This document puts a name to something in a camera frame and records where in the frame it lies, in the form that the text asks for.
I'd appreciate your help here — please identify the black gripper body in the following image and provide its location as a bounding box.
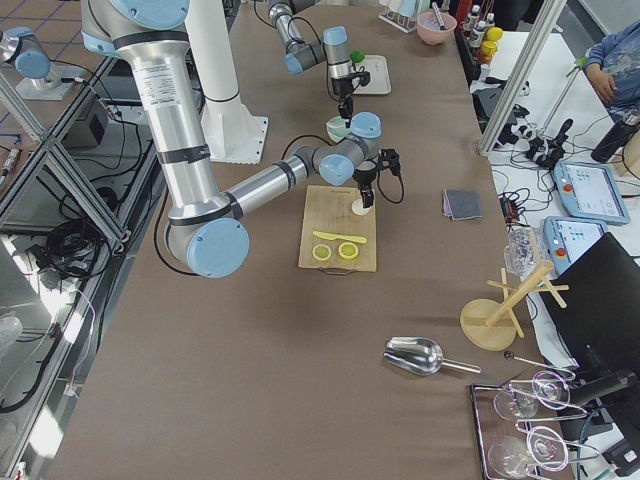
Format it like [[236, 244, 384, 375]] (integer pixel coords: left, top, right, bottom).
[[331, 75, 355, 102], [352, 162, 378, 192]]

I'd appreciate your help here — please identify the white steamed bun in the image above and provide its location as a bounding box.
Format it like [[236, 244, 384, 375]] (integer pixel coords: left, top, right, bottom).
[[351, 199, 371, 216]]

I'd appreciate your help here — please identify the mint green ceramic bowl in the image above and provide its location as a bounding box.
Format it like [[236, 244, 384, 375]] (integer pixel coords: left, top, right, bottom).
[[325, 116, 350, 143]]

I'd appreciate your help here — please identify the pink bowl with ice cubes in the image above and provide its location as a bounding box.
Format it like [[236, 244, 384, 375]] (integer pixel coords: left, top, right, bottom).
[[416, 11, 458, 45]]

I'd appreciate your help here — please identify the green lime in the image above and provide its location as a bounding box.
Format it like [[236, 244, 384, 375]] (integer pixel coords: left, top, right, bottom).
[[350, 51, 365, 63]]

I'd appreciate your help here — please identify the beige plastic tray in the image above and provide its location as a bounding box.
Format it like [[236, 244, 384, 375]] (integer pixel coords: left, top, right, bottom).
[[354, 55, 391, 95]]

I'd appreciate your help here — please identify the wooden cutting board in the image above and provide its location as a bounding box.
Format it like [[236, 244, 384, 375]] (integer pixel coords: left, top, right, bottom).
[[298, 186, 377, 272]]

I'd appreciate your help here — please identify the right lemon half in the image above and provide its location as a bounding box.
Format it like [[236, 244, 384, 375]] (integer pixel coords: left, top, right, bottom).
[[338, 241, 360, 261]]

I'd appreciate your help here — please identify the lemon half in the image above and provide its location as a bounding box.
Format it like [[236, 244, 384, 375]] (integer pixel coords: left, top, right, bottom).
[[312, 244, 332, 262], [338, 241, 360, 261]]

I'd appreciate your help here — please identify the yellow plastic knife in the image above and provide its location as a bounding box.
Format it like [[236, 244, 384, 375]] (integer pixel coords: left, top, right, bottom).
[[312, 230, 368, 244]]

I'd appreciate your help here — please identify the left lemon half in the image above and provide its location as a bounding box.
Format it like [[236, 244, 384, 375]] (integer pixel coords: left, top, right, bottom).
[[312, 244, 332, 262]]

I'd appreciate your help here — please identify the folded grey purple cloth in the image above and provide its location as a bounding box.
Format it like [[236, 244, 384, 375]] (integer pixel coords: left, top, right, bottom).
[[442, 189, 483, 221]]

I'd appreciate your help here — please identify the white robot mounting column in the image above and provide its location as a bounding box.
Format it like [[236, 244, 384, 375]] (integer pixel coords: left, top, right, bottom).
[[185, 0, 268, 164]]

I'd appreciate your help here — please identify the metal muddler rod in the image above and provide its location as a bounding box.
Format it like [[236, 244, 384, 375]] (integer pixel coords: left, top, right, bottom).
[[431, 2, 447, 31]]

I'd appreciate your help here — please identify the yellow lemon toy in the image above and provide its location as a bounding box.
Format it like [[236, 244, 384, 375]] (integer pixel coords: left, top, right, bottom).
[[480, 27, 503, 57]]

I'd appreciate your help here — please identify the clear plastic bag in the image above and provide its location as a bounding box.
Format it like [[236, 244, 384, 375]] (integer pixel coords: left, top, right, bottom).
[[504, 226, 549, 277]]

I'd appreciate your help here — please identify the metal scoop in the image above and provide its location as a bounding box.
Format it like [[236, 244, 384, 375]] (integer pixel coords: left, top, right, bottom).
[[383, 336, 482, 376]]

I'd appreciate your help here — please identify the wooden mug tree stand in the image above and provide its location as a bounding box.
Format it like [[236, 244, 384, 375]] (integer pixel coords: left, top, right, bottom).
[[460, 260, 570, 351]]

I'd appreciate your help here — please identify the lower blue teach pendant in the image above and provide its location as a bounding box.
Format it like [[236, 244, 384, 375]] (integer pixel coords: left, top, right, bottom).
[[543, 216, 608, 274]]

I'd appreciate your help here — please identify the blue teach pendant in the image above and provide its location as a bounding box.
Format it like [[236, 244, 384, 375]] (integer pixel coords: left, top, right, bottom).
[[543, 216, 608, 274], [553, 160, 631, 225]]

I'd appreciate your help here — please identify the upper blue teach pendant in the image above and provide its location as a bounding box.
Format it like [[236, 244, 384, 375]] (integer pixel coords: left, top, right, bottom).
[[553, 160, 631, 225]]

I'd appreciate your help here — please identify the black water bottle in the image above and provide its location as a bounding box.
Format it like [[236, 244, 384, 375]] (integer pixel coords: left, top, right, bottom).
[[591, 110, 639, 163]]

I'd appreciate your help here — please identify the black monitor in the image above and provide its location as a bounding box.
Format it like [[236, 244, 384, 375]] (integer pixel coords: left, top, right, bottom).
[[541, 233, 639, 373]]

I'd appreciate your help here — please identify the seated person in blue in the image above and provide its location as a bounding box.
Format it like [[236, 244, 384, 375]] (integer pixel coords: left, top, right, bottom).
[[584, 20, 639, 121]]

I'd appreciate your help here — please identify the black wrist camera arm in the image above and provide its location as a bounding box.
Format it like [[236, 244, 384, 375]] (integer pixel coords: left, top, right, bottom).
[[351, 69, 371, 89], [377, 148, 402, 179]]

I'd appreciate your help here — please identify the aluminium frame post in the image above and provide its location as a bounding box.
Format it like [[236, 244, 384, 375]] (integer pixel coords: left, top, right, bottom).
[[478, 0, 567, 157]]

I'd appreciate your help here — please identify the wire wine glass rack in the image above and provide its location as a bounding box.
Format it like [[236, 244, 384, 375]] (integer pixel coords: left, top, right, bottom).
[[469, 370, 600, 479]]

